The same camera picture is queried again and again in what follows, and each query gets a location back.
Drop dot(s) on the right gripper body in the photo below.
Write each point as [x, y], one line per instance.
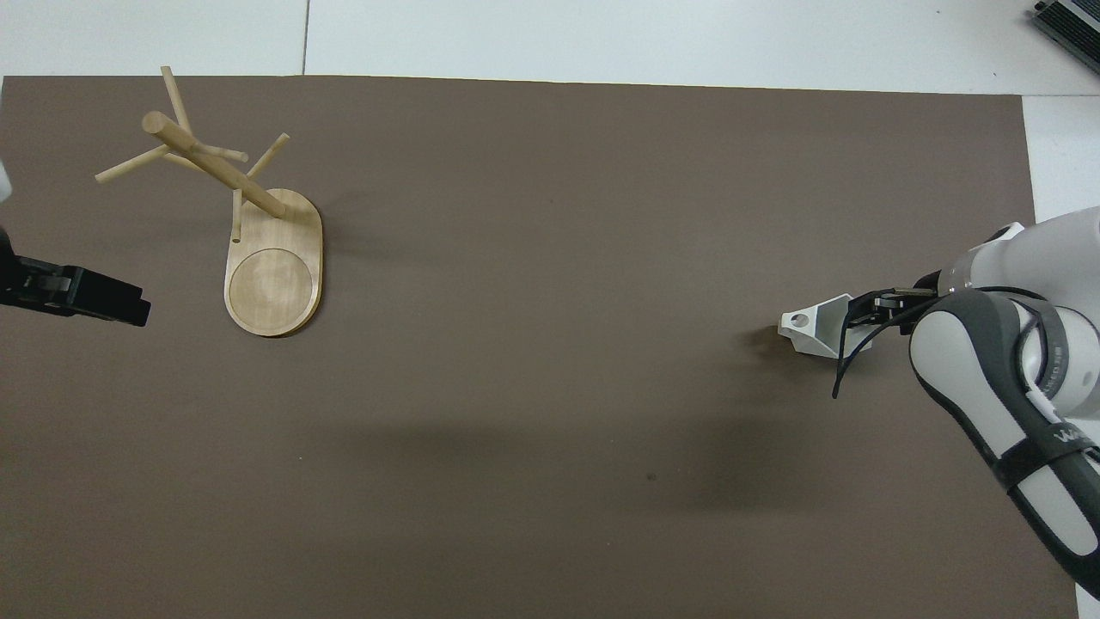
[928, 284]

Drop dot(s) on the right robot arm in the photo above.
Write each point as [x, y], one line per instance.
[962, 352]

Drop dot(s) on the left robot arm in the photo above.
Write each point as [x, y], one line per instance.
[3, 182]

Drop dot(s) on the wooden cup rack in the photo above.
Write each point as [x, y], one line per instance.
[273, 288]

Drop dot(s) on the black stand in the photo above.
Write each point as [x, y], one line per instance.
[1072, 26]

